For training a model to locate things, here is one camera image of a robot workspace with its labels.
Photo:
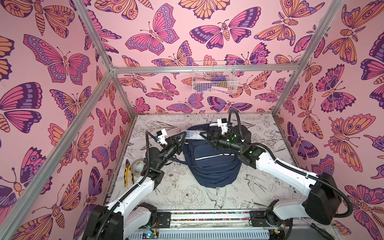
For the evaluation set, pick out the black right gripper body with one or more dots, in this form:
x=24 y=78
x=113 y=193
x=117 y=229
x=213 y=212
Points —
x=213 y=138

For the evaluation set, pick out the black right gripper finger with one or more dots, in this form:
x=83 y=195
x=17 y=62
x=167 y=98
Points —
x=213 y=144
x=213 y=135

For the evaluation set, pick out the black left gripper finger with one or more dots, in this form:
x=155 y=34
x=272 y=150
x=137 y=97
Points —
x=177 y=139
x=178 y=146

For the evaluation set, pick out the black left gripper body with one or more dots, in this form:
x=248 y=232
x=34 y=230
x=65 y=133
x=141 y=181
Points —
x=168 y=153

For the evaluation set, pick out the clear plastic pen case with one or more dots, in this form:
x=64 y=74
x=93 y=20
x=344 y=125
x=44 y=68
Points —
x=196 y=135

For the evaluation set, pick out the navy blue student backpack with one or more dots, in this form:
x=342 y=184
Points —
x=212 y=168

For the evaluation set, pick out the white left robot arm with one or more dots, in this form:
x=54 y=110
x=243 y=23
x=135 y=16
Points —
x=123 y=216

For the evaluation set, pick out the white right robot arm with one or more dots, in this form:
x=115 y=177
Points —
x=321 y=200

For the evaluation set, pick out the clear tape roll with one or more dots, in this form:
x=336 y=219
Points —
x=137 y=167

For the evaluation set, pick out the small green circuit board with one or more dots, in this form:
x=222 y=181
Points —
x=150 y=235

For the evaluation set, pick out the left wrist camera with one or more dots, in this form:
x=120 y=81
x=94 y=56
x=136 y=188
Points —
x=161 y=137

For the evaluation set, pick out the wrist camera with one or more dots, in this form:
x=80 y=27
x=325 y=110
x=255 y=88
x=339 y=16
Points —
x=223 y=125
x=161 y=137

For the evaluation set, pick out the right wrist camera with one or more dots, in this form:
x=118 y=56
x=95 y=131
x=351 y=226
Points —
x=223 y=125

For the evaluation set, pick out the yellow handled pliers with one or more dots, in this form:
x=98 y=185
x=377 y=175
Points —
x=128 y=175

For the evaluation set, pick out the white wire wall basket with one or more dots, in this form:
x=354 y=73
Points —
x=214 y=78

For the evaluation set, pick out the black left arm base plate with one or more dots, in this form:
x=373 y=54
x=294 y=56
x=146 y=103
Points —
x=160 y=220

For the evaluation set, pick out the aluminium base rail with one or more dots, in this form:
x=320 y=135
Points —
x=230 y=225

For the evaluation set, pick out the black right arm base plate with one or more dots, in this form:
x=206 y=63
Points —
x=258 y=218

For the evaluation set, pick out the black screwdriver handle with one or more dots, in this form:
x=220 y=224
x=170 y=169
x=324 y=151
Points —
x=320 y=231

